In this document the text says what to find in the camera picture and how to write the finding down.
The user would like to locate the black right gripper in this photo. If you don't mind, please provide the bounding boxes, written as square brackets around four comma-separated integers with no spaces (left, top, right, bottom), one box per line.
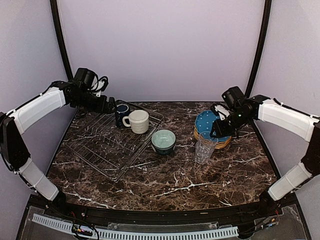
[210,109,251,138]

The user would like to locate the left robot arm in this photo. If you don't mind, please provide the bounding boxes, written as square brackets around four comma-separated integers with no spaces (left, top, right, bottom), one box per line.
[0,76,116,218]

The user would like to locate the black aluminium front rail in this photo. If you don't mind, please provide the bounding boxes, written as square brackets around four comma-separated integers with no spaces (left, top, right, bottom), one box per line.
[27,192,298,228]

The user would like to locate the clear plastic tumbler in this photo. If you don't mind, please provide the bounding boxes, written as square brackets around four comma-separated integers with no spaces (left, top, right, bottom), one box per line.
[195,131,218,165]

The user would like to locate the white slotted cable duct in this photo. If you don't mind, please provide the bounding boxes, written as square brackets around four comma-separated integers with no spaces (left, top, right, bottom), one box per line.
[32,213,239,240]

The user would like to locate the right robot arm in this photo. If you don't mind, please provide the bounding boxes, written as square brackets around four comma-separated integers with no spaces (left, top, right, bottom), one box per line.
[210,86,320,217]

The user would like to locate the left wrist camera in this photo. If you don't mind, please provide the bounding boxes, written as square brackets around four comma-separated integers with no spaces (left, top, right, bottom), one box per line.
[72,68,109,97]

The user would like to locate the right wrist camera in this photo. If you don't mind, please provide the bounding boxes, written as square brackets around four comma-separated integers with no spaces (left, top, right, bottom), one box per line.
[210,103,230,120]

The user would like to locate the green ribbed ceramic bowl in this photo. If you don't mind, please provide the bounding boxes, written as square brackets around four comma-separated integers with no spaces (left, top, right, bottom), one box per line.
[151,129,177,156]

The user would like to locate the wire dish rack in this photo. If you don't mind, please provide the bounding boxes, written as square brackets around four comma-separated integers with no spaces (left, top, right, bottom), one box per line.
[64,100,164,182]

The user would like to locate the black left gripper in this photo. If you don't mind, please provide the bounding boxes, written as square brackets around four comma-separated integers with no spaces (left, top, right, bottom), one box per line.
[72,89,119,114]

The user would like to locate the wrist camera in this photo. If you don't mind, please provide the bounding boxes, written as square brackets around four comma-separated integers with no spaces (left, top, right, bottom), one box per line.
[210,103,230,120]
[72,68,109,97]

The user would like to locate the white ribbed ceramic mug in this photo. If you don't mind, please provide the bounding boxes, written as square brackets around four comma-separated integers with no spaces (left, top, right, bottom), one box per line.
[122,109,149,134]

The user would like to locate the blue polka dot plate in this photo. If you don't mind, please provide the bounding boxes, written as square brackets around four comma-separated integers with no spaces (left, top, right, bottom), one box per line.
[193,110,220,140]

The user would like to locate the dark blue ceramic mug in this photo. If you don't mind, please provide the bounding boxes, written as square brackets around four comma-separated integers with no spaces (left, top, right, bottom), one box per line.
[115,103,131,128]

